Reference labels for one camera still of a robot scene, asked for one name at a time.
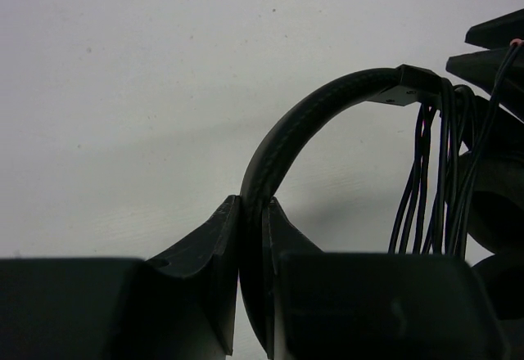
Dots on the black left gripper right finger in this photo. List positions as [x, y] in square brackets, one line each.
[333, 305]

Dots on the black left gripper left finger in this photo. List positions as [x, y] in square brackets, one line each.
[179, 304]

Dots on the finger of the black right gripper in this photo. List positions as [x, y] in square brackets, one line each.
[480, 69]
[497, 33]

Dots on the black headset with microphone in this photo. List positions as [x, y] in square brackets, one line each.
[463, 197]

